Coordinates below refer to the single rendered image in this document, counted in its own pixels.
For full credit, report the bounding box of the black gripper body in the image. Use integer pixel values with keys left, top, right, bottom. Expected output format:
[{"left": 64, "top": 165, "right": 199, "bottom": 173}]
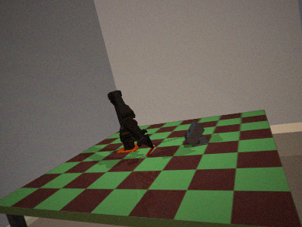
[{"left": 130, "top": 126, "right": 147, "bottom": 147}]

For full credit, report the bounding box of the grey sloped panel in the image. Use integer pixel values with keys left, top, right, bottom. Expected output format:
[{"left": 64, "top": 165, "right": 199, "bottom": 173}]
[{"left": 185, "top": 121, "right": 210, "bottom": 147}]

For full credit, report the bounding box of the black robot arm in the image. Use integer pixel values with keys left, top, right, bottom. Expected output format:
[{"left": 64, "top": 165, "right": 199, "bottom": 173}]
[{"left": 108, "top": 90, "right": 138, "bottom": 151}]

